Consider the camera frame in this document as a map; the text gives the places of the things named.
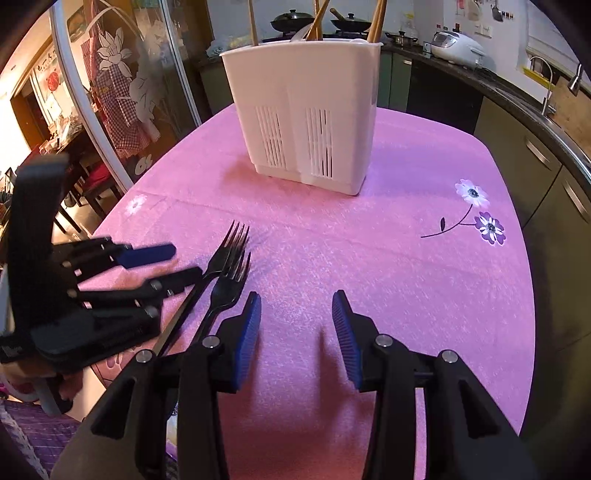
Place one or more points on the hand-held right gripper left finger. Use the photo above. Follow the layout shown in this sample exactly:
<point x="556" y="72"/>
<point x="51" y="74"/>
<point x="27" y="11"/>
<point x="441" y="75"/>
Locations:
<point x="247" y="341"/>

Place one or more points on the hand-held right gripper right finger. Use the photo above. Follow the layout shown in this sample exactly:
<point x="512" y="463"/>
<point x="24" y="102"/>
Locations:
<point x="344" y="337"/>

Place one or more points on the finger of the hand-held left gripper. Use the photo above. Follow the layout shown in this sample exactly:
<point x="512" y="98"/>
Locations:
<point x="147" y="256"/>
<point x="180" y="277"/>

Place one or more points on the black plastic fork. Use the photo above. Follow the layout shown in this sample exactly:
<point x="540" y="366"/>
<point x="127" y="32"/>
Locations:
<point x="226" y="258"/>
<point x="221" y="295"/>

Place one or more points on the white plastic utensil holder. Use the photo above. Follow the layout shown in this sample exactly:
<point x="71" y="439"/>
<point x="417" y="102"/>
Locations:
<point x="341" y="92"/>

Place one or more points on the wooden chopstick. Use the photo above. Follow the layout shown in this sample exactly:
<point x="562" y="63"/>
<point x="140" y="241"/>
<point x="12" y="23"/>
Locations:
<point x="321" y="18"/>
<point x="374" y="25"/>
<point x="382" y="14"/>
<point x="316" y="14"/>
<point x="252" y="23"/>

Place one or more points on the white ceramic spoon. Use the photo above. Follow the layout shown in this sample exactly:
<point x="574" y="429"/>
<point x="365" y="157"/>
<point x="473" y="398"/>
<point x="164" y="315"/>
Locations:
<point x="300" y="33"/>

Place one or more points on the person's left hand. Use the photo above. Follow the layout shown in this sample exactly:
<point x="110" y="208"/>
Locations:
<point x="74" y="385"/>

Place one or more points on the dark wooden chair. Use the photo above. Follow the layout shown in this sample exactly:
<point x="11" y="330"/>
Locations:
<point x="97" y="189"/>

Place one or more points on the pink floral tablecloth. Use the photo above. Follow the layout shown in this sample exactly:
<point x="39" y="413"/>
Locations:
<point x="369" y="258"/>

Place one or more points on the dark wooden dining table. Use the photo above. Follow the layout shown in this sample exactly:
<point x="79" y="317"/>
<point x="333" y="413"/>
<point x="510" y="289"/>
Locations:
<point x="64" y="147"/>

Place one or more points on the red checkered apron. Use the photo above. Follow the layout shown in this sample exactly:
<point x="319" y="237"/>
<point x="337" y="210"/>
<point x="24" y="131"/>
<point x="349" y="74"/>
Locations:
<point x="115" y="106"/>

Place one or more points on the frosted glass sliding door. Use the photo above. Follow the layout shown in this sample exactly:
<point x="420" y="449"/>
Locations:
<point x="138" y="92"/>

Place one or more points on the purple plaid clothing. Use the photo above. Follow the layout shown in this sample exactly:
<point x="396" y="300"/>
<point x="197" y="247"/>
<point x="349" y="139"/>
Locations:
<point x="41" y="438"/>

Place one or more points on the black wok with lid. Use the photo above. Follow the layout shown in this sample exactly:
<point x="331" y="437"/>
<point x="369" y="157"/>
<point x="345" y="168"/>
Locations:
<point x="353" y="22"/>
<point x="293" y="21"/>

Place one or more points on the dark kitchen countertop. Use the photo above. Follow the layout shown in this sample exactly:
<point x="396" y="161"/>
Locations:
<point x="508" y="87"/>

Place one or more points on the small metal pot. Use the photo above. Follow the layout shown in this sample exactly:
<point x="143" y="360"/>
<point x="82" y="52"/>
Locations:
<point x="401" y="39"/>

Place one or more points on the white rice cooker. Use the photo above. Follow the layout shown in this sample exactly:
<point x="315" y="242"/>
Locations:
<point x="455" y="48"/>

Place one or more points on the metal faucet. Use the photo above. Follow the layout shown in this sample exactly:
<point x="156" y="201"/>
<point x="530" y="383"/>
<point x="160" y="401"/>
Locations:
<point x="547" y="87"/>

